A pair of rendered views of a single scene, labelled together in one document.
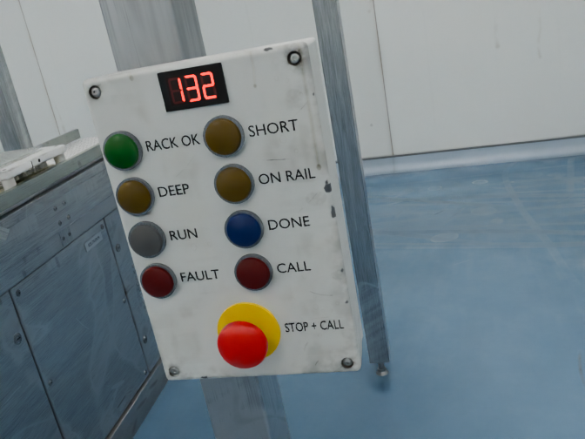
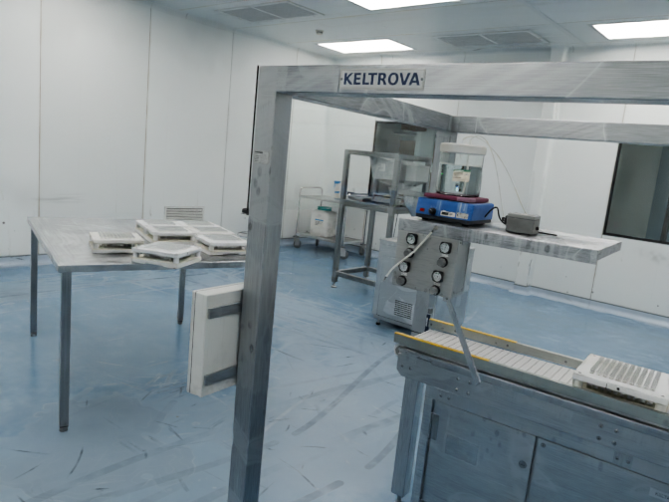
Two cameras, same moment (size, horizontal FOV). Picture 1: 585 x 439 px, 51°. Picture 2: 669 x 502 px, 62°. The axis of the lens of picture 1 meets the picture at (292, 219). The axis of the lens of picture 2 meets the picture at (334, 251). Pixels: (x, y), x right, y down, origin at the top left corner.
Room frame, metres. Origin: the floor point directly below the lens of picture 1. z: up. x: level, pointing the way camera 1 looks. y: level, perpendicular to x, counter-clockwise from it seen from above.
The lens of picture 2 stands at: (1.20, -1.12, 1.42)
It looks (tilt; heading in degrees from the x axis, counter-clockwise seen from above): 10 degrees down; 111
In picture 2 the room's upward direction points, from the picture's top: 6 degrees clockwise
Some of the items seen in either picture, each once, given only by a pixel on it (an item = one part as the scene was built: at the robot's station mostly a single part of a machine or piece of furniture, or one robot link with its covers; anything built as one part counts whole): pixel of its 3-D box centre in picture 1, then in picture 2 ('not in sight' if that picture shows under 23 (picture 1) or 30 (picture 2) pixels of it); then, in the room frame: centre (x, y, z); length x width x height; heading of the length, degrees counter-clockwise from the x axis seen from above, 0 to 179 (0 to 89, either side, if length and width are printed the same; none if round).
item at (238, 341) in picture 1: (246, 335); not in sight; (0.44, 0.05, 0.85); 0.04 x 0.04 x 0.04; 76
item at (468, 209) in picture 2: not in sight; (454, 208); (0.88, 0.78, 1.28); 0.21 x 0.20 x 0.09; 76
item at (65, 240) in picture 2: not in sight; (140, 239); (-1.10, 1.57, 0.80); 1.50 x 1.10 x 0.04; 145
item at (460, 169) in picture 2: not in sight; (460, 167); (0.89, 0.79, 1.42); 0.15 x 0.15 x 0.19
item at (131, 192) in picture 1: (134, 197); not in sight; (0.46, 0.12, 0.98); 0.03 x 0.01 x 0.03; 76
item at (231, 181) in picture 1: (233, 185); not in sight; (0.44, 0.04, 0.98); 0.03 x 0.01 x 0.03; 76
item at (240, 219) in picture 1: (243, 230); not in sight; (0.44, 0.04, 0.94); 0.03 x 0.01 x 0.03; 76
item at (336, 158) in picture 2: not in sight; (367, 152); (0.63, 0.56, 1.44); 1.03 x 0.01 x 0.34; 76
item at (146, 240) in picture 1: (146, 240); not in sight; (0.46, 0.12, 0.94); 0.03 x 0.01 x 0.03; 76
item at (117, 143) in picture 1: (121, 151); not in sight; (0.46, 0.12, 1.01); 0.03 x 0.01 x 0.03; 76
